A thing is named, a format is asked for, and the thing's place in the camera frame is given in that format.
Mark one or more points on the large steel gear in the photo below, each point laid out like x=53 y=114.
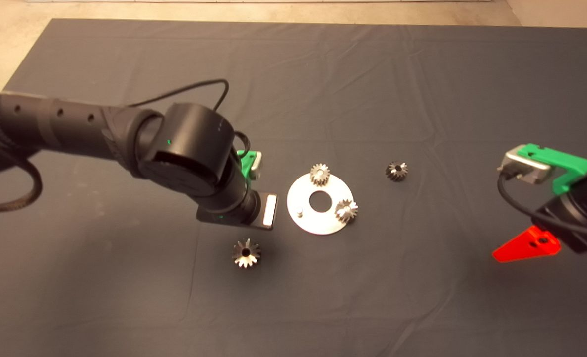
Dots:
x=238 y=258

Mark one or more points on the round metal plate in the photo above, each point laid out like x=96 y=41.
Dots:
x=323 y=225

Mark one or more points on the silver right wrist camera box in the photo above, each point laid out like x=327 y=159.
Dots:
x=524 y=168

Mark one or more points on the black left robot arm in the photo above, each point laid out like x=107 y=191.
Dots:
x=189 y=144

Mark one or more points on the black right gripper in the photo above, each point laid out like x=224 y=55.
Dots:
x=571 y=218

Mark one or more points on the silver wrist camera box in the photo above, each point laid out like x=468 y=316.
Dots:
x=257 y=166
x=524 y=168

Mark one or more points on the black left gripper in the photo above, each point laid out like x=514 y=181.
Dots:
x=268 y=210

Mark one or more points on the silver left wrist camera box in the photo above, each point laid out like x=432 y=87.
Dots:
x=257 y=166

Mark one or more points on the small dark steel gear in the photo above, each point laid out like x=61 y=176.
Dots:
x=391 y=174

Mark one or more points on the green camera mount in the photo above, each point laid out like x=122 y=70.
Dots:
x=245 y=166
x=563 y=161

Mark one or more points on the green right camera mount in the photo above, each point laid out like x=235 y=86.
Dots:
x=563 y=161

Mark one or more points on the dark grey table cloth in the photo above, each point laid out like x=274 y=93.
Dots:
x=323 y=74

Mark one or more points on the green left camera mount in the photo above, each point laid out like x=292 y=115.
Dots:
x=245 y=166

